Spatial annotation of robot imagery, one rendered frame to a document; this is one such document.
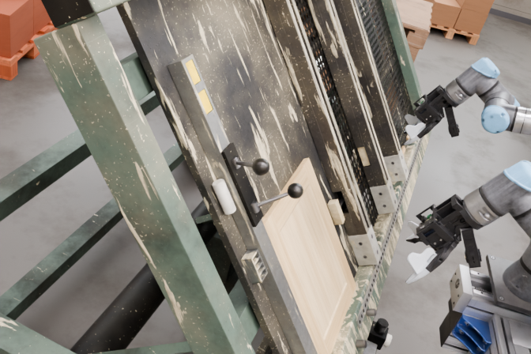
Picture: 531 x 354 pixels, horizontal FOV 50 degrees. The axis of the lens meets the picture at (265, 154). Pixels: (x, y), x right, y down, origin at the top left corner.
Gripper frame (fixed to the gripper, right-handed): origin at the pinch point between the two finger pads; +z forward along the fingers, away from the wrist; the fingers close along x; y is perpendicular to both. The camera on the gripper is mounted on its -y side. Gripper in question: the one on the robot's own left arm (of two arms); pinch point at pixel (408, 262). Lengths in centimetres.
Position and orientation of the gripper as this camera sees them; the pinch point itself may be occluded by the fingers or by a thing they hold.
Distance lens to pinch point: 138.3
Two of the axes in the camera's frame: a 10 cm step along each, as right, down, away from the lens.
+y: -7.4, -6.5, -2.0
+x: -2.1, 5.0, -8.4
